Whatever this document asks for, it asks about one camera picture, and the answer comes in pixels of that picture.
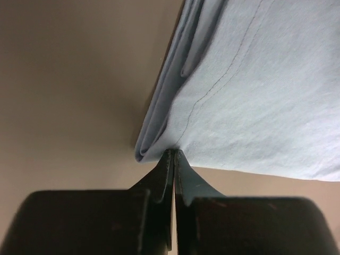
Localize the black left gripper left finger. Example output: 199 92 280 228
130 149 174 251

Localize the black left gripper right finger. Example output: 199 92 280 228
173 149 225 255

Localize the grey blue t shirt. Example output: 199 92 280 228
135 1 339 182

